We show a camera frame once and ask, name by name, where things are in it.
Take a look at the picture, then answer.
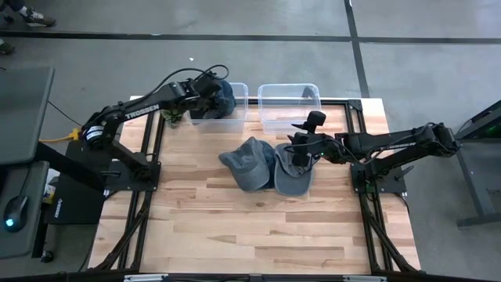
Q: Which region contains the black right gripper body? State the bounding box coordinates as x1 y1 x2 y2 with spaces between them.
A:
292 110 328 168

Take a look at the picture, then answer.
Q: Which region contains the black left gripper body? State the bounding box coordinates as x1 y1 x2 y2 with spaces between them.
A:
175 80 220 113

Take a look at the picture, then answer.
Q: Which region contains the black-navy baseball cap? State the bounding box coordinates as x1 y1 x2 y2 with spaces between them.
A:
189 105 220 121

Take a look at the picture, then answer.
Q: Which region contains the faded blue denim cap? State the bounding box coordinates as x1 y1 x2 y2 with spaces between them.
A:
213 80 238 118

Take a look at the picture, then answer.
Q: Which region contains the clear plastic bin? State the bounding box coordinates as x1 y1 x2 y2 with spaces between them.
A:
186 81 250 134
257 83 323 136

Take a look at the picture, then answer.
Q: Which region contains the grey cap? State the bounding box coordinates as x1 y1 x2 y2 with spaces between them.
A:
272 142 315 197

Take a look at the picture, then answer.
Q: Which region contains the light grey-blue cap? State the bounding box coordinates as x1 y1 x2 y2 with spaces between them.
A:
218 136 272 193

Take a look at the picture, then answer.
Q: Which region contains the small green succulent plant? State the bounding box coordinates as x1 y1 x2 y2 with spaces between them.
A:
160 108 186 129

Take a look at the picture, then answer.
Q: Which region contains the black diagonal bar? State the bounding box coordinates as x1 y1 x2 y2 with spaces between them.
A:
34 141 106 193

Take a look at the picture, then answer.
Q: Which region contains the black control box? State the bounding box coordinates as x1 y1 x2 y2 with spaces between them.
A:
43 139 114 226

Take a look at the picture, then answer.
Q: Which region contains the grey metal stand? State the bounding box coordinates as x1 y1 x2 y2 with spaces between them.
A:
455 99 501 229

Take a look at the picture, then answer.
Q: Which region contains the small printed box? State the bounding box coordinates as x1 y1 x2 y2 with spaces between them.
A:
41 172 56 205

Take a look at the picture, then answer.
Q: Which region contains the grey desk panel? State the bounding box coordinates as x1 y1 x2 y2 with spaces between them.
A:
0 66 56 166

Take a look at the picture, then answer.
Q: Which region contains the person's shoe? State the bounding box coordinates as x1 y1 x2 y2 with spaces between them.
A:
22 7 57 28
0 38 17 56

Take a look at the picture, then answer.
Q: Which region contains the person's leg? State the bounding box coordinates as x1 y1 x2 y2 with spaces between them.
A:
0 0 25 13

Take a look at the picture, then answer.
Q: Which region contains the black computer mouse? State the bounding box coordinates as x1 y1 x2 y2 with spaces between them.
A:
2 194 29 233

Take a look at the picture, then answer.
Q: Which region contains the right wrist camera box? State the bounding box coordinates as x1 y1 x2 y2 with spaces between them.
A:
291 132 314 158

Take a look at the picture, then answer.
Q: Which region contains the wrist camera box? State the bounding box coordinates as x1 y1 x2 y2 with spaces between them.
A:
291 132 314 158
195 73 224 97

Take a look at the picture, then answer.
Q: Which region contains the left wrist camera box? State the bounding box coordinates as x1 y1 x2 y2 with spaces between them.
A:
195 73 224 97

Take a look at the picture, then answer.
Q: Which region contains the black aluminium table frame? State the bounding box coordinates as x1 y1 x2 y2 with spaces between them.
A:
88 96 422 282

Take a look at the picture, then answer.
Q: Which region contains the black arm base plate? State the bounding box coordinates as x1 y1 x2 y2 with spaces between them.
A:
103 159 162 193
350 162 408 195

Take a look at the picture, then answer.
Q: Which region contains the yellow power cord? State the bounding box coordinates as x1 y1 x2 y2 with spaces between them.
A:
38 128 82 144

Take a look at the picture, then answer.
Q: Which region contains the black floor cable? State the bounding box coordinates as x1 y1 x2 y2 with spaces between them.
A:
46 99 83 128

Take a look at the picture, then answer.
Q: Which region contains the silver aluminium bracket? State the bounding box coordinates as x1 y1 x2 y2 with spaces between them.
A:
123 273 170 282
342 274 388 282

